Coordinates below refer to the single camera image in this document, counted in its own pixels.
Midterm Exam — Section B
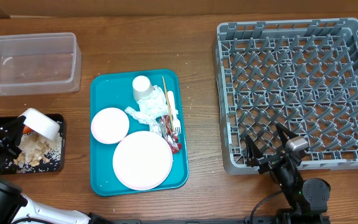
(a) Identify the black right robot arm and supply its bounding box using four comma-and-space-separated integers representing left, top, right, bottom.
244, 123, 331, 224

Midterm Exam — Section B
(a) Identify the clear plastic bin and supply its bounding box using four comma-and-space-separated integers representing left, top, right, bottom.
0, 32, 81, 96

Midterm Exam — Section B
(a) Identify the orange carrot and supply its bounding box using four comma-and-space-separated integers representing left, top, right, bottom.
22, 126, 33, 134

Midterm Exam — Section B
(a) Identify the black food waste tray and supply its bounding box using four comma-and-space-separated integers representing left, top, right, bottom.
0, 114, 67, 175

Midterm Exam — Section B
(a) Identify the white bowl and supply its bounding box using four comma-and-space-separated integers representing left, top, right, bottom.
21, 108, 60, 140

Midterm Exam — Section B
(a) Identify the large white plate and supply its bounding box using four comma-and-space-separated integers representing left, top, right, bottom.
112, 131, 173, 191

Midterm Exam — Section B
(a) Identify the white plastic fork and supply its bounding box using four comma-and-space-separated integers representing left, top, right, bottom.
167, 91, 181, 134

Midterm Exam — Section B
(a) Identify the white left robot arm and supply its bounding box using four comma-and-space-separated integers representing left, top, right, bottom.
0, 116, 110, 224

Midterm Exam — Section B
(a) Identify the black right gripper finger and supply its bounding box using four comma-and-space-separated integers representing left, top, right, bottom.
245, 135, 264, 165
275, 123, 298, 146

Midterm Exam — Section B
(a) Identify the teal plastic serving tray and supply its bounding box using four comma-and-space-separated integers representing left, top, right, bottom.
89, 69, 189, 197

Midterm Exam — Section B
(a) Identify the white paper cup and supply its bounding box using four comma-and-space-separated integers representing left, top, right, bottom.
132, 75, 154, 101

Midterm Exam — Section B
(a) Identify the crumpled white tissue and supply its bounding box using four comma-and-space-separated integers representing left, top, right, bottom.
124, 85, 168, 136

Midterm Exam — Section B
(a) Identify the grey plastic dishwasher rack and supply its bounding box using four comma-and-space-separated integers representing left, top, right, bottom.
212, 18, 358, 175

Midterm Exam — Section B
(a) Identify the pink bowl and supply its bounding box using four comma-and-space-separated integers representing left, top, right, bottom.
91, 108, 129, 144

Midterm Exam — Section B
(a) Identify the pile of rice and peanuts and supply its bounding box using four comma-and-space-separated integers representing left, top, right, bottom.
9, 133, 63, 174

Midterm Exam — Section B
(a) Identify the wooden chopstick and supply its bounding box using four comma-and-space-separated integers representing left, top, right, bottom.
162, 76, 175, 132

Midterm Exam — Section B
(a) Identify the red snack wrapper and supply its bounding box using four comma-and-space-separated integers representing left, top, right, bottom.
158, 115, 181, 154

